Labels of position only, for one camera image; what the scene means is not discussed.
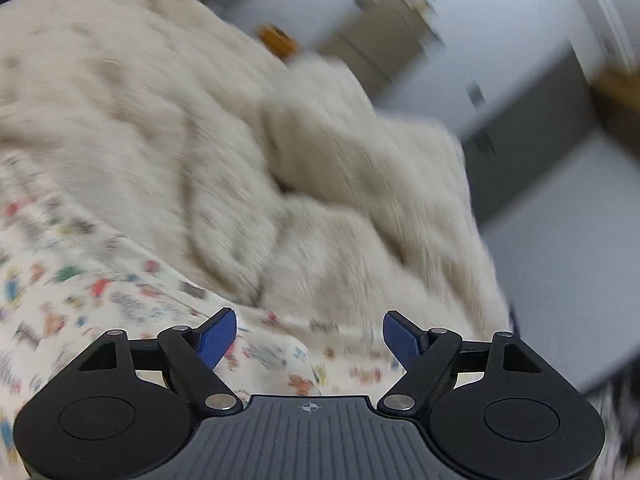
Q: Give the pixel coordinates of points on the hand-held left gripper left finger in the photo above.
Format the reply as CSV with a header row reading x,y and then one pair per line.
x,y
219,341

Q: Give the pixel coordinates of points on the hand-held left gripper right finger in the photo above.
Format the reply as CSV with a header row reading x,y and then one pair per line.
x,y
400,340

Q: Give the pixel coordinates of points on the white patterned bed sheet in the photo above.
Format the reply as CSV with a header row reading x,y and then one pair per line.
x,y
100,300

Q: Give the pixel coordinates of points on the cream fluffy blanket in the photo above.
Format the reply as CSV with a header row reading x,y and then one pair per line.
x,y
200,135

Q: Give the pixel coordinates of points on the grey low cabinet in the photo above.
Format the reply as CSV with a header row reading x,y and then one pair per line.
x,y
540,105

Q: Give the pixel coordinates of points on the tall beige cabinet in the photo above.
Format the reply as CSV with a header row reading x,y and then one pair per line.
x,y
370,45

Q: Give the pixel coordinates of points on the orange box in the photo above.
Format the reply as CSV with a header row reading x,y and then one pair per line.
x,y
277,41

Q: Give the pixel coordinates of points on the brown cardboard box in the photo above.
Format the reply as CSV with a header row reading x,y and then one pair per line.
x,y
617,92

